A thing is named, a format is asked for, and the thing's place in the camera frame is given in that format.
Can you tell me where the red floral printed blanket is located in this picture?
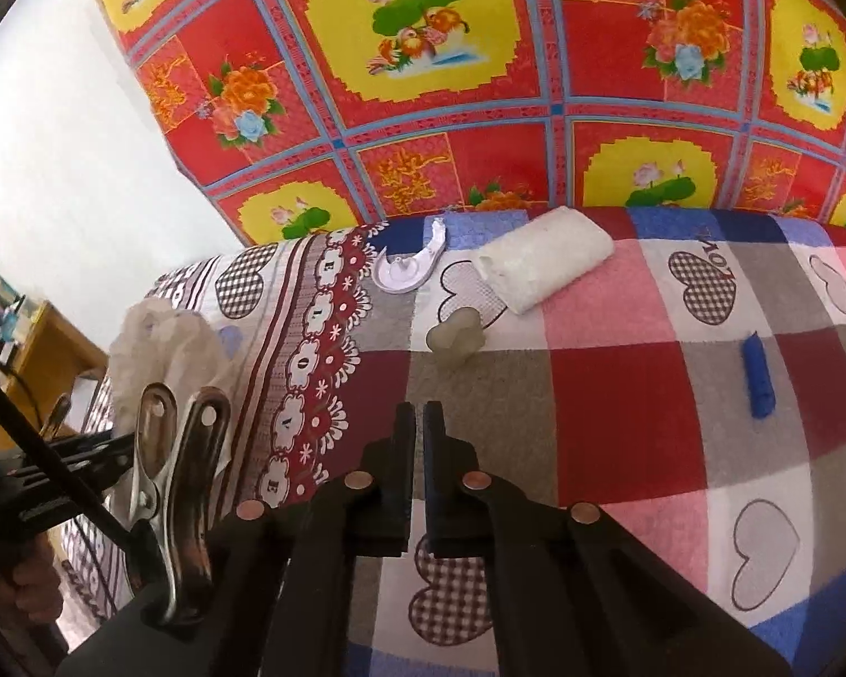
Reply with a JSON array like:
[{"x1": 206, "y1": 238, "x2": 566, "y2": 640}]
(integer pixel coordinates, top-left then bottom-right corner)
[{"x1": 77, "y1": 0, "x2": 846, "y2": 248}]

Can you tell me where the small translucent flower cap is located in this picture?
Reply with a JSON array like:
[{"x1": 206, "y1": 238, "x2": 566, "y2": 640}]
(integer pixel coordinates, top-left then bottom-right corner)
[{"x1": 426, "y1": 306, "x2": 484, "y2": 368}]

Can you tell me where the person's left hand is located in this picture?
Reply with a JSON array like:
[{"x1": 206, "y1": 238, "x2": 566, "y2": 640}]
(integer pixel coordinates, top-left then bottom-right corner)
[{"x1": 0, "y1": 543, "x2": 65, "y2": 625}]

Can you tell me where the teal box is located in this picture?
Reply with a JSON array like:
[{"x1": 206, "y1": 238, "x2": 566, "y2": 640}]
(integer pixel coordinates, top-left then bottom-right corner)
[{"x1": 0, "y1": 275, "x2": 25, "y2": 326}]

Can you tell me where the white plastic bag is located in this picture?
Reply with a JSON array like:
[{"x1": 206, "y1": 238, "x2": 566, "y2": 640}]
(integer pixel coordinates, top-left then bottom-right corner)
[{"x1": 108, "y1": 296, "x2": 232, "y2": 431}]

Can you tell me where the checked heart bed sheet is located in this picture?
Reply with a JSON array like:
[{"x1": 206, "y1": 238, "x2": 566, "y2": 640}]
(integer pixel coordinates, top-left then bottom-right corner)
[{"x1": 60, "y1": 208, "x2": 846, "y2": 677}]

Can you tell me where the white curved plastic piece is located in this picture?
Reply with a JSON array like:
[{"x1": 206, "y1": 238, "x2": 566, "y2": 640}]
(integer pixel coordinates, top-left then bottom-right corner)
[{"x1": 372, "y1": 217, "x2": 448, "y2": 295}]

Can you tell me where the wooden desk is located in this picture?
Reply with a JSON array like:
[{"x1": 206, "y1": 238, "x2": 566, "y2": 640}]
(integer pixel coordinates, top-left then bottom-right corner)
[{"x1": 0, "y1": 296, "x2": 110, "y2": 438}]

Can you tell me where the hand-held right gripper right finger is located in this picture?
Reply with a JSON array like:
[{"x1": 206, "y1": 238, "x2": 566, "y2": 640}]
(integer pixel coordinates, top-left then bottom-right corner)
[{"x1": 423, "y1": 401, "x2": 794, "y2": 677}]

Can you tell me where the white folded towel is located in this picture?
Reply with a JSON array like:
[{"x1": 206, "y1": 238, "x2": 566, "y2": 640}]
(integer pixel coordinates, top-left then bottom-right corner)
[{"x1": 475, "y1": 206, "x2": 614, "y2": 315}]

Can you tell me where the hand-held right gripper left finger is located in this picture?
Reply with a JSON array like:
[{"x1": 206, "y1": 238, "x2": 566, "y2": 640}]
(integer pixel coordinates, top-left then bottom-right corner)
[{"x1": 56, "y1": 401, "x2": 417, "y2": 677}]

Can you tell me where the small blue roll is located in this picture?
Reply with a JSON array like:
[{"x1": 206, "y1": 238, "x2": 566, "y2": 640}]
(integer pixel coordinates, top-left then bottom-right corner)
[{"x1": 742, "y1": 331, "x2": 777, "y2": 419}]

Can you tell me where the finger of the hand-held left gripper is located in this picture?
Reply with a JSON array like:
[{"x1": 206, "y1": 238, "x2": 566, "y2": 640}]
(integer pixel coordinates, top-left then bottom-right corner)
[{"x1": 3, "y1": 432, "x2": 139, "y2": 531}]

